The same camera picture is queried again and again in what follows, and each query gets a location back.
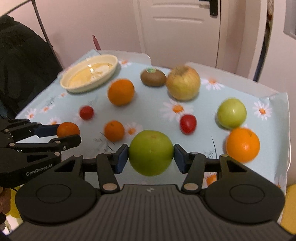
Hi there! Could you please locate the small orange tangerine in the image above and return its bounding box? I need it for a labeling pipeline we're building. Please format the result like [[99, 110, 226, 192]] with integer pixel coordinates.
[[104, 120, 125, 142]]

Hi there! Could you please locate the small red cherry tomato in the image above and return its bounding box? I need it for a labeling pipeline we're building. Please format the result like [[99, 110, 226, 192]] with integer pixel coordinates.
[[79, 105, 94, 121]]

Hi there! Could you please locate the small mandarin orange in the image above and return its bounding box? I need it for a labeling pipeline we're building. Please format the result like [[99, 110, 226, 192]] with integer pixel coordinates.
[[56, 122, 80, 138]]

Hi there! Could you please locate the large orange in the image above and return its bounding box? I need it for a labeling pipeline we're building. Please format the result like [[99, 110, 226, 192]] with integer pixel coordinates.
[[107, 79, 135, 106], [226, 128, 260, 163]]

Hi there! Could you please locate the black jacket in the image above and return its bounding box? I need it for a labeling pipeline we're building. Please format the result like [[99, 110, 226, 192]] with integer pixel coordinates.
[[1, 15, 62, 118]]

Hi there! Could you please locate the light blue daisy tablecloth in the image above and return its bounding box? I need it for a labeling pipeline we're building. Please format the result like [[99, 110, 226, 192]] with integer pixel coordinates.
[[18, 61, 290, 190]]

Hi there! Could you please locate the large orange at edge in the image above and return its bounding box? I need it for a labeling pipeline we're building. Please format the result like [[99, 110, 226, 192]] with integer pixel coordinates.
[[226, 128, 260, 163]]

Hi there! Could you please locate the pink stick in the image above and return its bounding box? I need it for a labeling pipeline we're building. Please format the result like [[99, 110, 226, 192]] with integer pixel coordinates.
[[92, 35, 101, 51]]

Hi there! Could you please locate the brown kiwi with sticker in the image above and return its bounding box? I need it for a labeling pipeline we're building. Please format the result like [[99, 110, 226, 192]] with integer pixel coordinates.
[[140, 67, 167, 87]]

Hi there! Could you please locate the cream oval dish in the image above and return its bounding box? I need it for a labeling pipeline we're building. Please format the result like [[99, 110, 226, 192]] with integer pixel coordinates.
[[60, 54, 118, 93]]

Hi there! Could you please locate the large green apple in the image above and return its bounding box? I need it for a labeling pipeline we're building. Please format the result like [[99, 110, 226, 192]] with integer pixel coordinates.
[[129, 130, 174, 176]]

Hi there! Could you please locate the white door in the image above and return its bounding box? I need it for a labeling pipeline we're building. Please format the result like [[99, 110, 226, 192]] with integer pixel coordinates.
[[132, 1, 229, 68]]

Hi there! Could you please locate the black door handle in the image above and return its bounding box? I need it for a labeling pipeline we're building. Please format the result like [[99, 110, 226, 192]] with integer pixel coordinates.
[[202, 0, 218, 17]]

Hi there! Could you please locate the yellow red apple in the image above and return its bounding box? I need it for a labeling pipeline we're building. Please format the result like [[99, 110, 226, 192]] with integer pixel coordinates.
[[166, 65, 201, 101]]

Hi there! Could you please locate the black metal rack pole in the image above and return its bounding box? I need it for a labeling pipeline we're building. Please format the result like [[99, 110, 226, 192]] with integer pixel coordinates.
[[1, 0, 63, 70]]

